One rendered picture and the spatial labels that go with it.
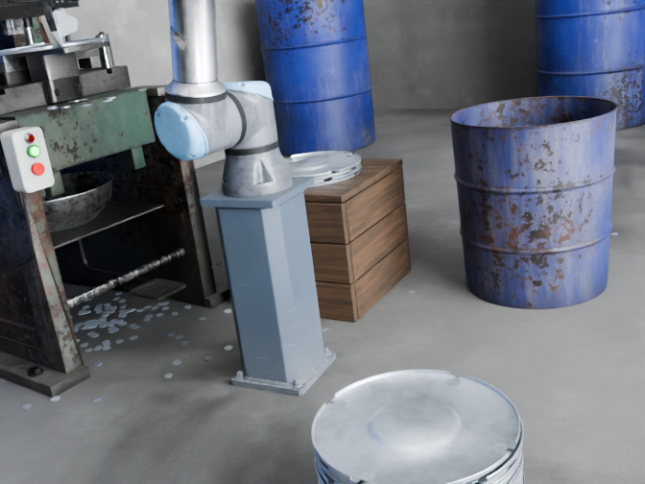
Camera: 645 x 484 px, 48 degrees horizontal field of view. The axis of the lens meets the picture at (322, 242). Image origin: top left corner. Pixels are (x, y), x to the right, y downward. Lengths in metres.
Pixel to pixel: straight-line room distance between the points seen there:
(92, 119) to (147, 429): 0.79
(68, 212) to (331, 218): 0.69
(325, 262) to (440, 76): 3.25
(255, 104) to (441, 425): 0.77
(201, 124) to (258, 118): 0.15
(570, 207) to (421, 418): 0.94
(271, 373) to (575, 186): 0.85
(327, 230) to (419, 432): 0.93
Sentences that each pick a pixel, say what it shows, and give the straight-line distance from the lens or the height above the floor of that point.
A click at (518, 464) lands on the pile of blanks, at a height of 0.21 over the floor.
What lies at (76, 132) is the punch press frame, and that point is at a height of 0.58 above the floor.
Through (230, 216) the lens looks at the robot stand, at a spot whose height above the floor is 0.41.
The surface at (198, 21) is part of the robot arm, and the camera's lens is 1.39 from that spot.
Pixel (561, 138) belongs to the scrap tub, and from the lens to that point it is 1.82.
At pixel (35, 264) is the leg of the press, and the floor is 0.32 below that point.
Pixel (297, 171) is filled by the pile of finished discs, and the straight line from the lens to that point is 2.02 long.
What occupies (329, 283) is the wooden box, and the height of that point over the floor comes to 0.11.
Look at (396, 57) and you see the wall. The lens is 5.18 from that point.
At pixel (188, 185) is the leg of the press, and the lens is 2.08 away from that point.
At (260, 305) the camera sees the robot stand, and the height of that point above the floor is 0.21.
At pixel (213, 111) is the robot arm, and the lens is 1.41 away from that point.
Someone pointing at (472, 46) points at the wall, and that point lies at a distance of 4.91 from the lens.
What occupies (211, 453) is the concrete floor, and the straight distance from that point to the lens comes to 1.52.
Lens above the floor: 0.83
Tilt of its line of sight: 19 degrees down
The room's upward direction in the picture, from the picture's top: 7 degrees counter-clockwise
